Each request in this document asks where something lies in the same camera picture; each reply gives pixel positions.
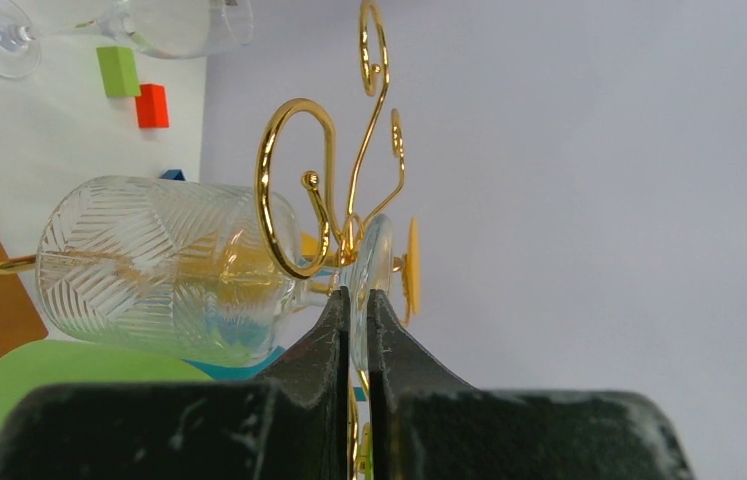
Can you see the blue plastic wine glass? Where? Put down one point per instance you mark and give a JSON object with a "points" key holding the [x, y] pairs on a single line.
{"points": [[252, 315]]}

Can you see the green plastic wine glass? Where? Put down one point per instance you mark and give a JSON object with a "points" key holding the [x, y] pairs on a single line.
{"points": [[47, 362]]}

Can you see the clear tall wine glass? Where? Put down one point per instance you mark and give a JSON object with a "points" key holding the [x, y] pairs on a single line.
{"points": [[169, 30]]}

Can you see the yellow plastic wine glass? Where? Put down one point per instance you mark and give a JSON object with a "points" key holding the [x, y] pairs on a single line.
{"points": [[413, 272]]}

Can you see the light green toy block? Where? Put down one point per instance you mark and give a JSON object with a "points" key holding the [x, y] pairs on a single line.
{"points": [[118, 71]]}

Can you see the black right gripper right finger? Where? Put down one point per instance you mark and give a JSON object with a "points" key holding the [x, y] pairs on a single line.
{"points": [[428, 423]]}

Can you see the clear glass tumbler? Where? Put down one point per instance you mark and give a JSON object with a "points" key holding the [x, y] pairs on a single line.
{"points": [[135, 262]]}

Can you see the orange red toy block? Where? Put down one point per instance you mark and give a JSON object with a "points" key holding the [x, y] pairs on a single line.
{"points": [[151, 107]]}

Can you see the blue toy brick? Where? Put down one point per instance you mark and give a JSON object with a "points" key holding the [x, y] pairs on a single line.
{"points": [[173, 174]]}

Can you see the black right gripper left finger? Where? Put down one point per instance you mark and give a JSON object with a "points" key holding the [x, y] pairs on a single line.
{"points": [[289, 422]]}

